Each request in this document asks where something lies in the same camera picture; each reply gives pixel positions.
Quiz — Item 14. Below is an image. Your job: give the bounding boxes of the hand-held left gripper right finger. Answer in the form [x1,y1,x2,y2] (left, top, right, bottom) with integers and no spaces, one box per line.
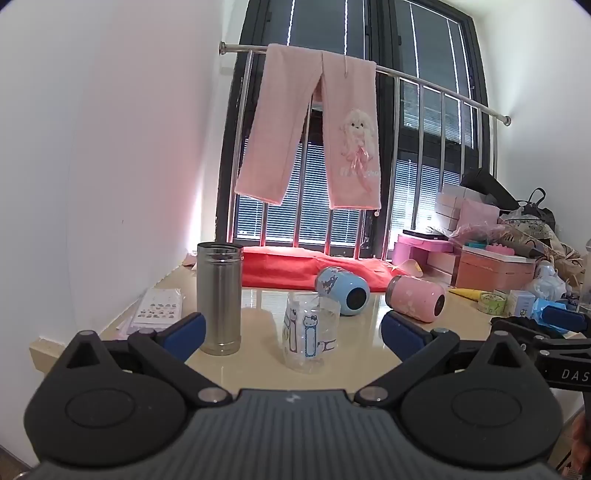
[355,311,533,408]

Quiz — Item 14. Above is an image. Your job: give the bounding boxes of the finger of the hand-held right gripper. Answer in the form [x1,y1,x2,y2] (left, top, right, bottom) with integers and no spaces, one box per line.
[489,316,591,357]
[539,305,591,334]

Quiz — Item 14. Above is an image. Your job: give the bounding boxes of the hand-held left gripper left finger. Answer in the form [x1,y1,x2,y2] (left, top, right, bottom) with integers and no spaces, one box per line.
[68,312,233,408]

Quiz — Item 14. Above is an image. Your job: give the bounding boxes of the pink cup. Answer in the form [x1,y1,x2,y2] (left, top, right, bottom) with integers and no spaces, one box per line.
[386,275,447,323]

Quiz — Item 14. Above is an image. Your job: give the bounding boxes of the blue cartoon cup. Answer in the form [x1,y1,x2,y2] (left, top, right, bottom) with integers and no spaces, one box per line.
[315,266,371,317]

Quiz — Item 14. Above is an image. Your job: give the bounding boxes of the person's right forearm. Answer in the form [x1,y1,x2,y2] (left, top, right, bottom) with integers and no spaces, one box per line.
[571,411,591,476]

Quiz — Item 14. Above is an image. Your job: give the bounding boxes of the stainless steel cup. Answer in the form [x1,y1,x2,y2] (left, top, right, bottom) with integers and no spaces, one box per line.
[196,241,244,356]

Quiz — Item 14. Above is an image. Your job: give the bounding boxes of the clear cartoon print glass cup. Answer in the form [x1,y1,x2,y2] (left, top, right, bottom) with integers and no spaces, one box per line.
[283,291,341,371]

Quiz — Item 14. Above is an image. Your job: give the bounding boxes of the light blue packet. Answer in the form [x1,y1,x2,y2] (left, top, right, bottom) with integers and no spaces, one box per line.
[532,298,570,324]

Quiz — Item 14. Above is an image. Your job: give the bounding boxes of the small white box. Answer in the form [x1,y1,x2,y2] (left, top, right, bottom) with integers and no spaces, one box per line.
[505,290,536,318]

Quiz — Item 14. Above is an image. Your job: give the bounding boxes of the sticker sheet packet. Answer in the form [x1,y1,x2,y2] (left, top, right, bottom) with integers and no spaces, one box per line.
[116,288,184,339]

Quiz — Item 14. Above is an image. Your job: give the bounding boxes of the green tape roll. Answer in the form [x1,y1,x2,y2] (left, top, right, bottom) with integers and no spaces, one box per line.
[478,292,508,315]

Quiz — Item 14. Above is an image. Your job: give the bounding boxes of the white plastic bag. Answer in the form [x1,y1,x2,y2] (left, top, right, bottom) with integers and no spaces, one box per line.
[526,261,570,301]

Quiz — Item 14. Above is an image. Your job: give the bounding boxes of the yellow cone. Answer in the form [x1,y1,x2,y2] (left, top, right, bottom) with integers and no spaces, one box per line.
[448,287,490,303]

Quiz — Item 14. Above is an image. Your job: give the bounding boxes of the pink flat box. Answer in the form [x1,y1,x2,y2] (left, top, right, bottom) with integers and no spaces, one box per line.
[392,233,455,266]

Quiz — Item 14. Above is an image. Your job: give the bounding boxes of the patterned beige bag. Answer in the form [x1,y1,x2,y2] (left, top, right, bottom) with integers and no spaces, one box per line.
[501,217,561,257]

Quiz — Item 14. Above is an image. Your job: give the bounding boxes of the wrapped flower bundle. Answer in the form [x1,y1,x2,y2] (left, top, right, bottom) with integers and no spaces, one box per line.
[447,222,509,250]

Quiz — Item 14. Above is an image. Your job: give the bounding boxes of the black handbag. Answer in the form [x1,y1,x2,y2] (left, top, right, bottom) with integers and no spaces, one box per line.
[515,187,557,230]

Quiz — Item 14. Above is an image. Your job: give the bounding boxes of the pink square box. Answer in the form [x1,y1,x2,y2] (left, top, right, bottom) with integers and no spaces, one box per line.
[461,199,502,229]

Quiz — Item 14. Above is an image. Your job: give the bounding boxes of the red cloth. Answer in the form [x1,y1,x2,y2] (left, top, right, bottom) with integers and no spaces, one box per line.
[240,246,407,292]

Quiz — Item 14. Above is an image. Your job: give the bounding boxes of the stack of pale boxes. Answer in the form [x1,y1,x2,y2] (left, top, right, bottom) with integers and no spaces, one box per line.
[434,184,483,232]

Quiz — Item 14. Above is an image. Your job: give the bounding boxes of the black bag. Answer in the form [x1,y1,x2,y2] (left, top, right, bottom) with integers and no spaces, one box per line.
[460,167,520,210]

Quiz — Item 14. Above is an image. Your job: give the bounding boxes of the metal window railing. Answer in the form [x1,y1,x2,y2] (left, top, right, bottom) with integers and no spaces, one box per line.
[219,41,512,264]

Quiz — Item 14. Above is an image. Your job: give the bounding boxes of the pink fleece pants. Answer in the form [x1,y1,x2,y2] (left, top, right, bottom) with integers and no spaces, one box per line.
[233,43,382,211]

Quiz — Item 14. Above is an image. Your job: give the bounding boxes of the black window frame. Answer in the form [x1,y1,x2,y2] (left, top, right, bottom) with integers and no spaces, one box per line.
[215,0,491,259]

